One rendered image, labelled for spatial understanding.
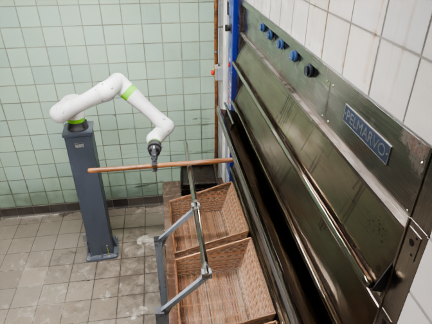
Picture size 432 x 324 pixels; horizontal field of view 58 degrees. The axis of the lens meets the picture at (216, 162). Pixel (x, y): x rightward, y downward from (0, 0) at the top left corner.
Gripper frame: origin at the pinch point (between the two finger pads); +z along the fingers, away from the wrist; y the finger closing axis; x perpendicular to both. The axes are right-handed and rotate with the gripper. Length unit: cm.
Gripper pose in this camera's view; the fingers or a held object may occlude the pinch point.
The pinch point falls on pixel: (154, 165)
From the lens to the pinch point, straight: 242.9
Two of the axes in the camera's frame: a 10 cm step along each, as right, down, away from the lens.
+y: 0.0, 8.5, 5.2
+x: -9.9, 0.7, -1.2
